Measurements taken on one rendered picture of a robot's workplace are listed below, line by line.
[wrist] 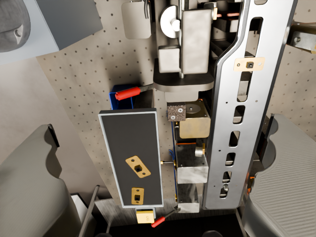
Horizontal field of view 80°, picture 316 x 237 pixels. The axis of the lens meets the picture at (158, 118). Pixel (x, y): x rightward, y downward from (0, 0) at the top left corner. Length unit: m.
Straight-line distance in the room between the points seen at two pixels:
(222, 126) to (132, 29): 0.43
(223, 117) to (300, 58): 0.51
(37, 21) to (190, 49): 0.33
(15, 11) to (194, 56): 0.35
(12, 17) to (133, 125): 0.32
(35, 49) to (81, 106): 0.55
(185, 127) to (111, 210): 2.11
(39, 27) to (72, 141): 1.76
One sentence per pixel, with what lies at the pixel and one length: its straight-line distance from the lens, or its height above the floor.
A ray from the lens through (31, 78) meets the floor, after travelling 1.98.
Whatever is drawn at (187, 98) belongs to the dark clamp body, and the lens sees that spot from 0.53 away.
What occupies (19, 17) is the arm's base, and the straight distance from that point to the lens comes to 0.50.
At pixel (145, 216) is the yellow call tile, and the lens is 0.76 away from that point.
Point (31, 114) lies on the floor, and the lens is 2.18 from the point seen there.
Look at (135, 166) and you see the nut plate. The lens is 0.56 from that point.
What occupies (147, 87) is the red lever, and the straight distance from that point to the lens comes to 0.47.
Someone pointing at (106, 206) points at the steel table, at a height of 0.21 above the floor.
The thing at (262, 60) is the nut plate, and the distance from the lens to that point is 0.63.
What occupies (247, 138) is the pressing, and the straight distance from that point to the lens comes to 0.76.
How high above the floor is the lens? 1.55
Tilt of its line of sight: 58 degrees down
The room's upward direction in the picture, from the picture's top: 179 degrees counter-clockwise
